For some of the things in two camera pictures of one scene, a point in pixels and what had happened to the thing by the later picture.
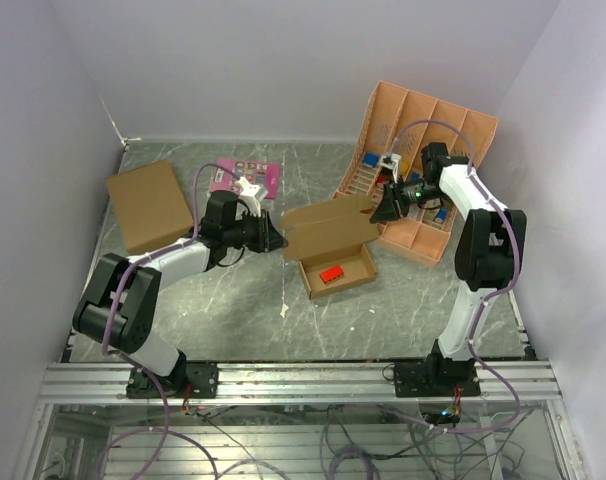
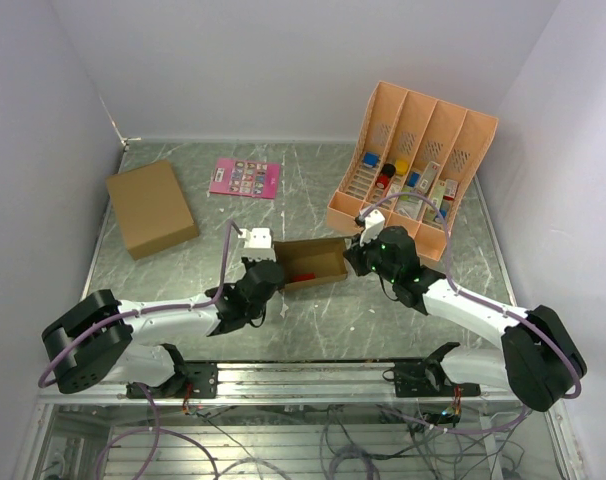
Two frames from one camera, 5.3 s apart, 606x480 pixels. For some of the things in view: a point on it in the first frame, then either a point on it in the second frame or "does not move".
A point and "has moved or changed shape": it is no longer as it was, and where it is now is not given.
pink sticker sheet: (266, 174) does not move
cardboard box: (327, 238) has moved or changed shape
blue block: (371, 159) does not move
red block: (331, 273) -> (304, 276)
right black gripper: (392, 202) -> (355, 254)
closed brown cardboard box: (150, 208) does not move
